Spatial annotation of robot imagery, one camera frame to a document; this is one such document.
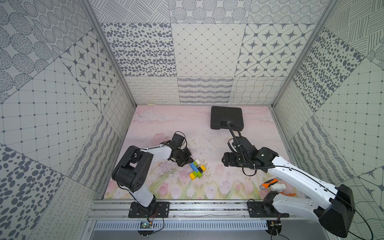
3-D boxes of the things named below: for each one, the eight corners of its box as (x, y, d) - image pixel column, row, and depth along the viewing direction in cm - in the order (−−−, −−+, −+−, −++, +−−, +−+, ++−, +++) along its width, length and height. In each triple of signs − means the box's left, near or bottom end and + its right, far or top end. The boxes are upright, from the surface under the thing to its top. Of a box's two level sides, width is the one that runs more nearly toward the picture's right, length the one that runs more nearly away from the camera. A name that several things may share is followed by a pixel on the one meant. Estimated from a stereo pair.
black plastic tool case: (211, 130, 106) (211, 126, 103) (209, 110, 119) (210, 106, 116) (244, 130, 106) (245, 126, 103) (239, 110, 119) (240, 106, 116)
